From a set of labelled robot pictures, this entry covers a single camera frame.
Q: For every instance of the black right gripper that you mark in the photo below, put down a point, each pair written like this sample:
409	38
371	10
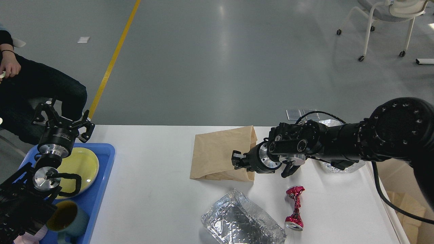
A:
255	160

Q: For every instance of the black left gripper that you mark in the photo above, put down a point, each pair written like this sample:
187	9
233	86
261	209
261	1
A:
60	141

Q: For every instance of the brown paper bag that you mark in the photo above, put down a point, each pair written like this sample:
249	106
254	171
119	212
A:
212	154
407	203

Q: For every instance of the yellow plastic plate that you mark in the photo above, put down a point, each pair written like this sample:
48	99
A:
83	162

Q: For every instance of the pink mug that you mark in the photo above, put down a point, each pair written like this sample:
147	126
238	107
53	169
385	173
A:
28	238

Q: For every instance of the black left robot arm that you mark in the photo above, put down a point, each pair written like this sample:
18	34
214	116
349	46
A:
27	196

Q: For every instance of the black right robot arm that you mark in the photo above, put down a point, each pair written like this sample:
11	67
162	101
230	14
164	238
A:
401	128

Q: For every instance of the person's left hand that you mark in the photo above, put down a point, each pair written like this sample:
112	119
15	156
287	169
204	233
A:
9	64

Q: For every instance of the foil tray front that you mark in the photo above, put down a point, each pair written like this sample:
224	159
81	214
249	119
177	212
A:
235	219

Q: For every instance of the person in black clothes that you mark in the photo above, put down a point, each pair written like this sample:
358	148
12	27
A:
36	80

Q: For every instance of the floor socket plate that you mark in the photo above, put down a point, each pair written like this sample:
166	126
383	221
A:
294	114
311	114

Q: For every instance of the crushed red can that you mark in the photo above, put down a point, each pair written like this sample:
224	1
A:
294	221

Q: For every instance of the blue plastic tray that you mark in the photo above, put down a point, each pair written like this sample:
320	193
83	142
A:
90	201

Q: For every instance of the yellow floor tape line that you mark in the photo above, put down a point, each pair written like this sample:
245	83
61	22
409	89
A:
113	60

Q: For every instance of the teal mug yellow inside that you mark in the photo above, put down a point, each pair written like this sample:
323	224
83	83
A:
68	221

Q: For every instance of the crumpled foil sheet right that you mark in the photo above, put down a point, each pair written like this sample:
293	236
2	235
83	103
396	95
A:
339	166

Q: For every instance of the beige plastic bin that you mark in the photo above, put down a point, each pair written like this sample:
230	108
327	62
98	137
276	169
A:
385	225

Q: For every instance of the white chair leg right edge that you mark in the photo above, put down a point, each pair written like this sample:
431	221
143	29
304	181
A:
423	61

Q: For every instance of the white office chair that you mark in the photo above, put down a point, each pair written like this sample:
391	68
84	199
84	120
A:
388	11

